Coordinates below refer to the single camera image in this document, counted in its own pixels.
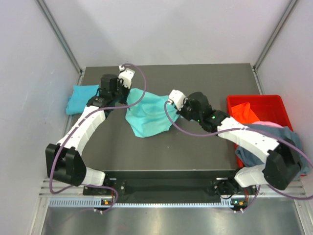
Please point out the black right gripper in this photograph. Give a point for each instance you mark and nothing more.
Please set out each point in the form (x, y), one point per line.
(181, 112)

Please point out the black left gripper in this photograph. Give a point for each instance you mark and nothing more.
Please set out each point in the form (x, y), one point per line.
(126, 89)

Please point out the teal t-shirt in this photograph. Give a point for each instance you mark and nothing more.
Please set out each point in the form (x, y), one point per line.
(147, 118)

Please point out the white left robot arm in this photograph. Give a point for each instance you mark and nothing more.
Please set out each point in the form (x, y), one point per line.
(64, 161)

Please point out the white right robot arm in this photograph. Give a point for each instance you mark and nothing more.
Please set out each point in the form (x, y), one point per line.
(280, 163)

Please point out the folded blue t-shirt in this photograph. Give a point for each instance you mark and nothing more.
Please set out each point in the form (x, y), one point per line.
(80, 96)

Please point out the orange t-shirt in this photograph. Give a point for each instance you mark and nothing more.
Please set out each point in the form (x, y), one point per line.
(244, 114)

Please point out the pink t-shirt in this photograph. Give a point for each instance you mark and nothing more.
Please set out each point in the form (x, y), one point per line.
(268, 123)

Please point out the red plastic bin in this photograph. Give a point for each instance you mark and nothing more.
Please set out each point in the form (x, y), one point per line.
(267, 108)

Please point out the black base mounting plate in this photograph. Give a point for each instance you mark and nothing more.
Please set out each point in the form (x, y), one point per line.
(175, 186)

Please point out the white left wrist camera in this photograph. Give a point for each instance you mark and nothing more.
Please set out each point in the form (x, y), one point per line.
(125, 76)

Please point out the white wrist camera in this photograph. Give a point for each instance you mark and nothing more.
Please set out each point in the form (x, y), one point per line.
(125, 76)
(177, 98)

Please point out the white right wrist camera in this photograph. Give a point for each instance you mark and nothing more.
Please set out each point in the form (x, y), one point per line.
(177, 98)

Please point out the grey aluminium corner post left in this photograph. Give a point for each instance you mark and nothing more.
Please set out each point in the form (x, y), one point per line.
(59, 35)

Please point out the grey aluminium corner post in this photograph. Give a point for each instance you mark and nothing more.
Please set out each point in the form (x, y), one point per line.
(59, 35)
(275, 33)

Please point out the grey slotted cable duct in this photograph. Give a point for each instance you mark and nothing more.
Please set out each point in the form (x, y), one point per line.
(105, 203)

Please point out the grey aluminium corner post right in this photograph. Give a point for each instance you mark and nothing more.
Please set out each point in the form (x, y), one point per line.
(275, 33)

